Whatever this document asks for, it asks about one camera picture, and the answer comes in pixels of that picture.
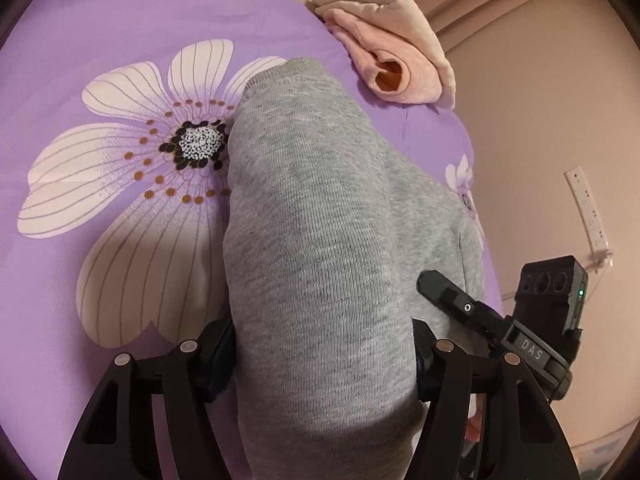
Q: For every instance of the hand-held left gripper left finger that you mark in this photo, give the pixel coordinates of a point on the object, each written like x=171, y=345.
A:
x=220, y=355

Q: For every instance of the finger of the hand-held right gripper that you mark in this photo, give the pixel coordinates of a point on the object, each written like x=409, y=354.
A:
x=457, y=302

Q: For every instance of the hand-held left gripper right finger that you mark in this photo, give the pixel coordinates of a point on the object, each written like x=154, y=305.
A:
x=424, y=360

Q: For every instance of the grey sweatshirt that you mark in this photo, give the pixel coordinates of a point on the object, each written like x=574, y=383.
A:
x=325, y=270

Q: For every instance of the folded pink clothes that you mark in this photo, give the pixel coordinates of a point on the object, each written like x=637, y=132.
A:
x=395, y=55

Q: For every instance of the purple floral bedsheet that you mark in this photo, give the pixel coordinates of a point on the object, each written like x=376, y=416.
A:
x=125, y=160

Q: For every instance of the beige curtain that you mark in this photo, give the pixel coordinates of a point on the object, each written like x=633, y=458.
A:
x=500, y=0

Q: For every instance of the white wall power strip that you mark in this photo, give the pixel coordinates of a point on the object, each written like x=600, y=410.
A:
x=587, y=210

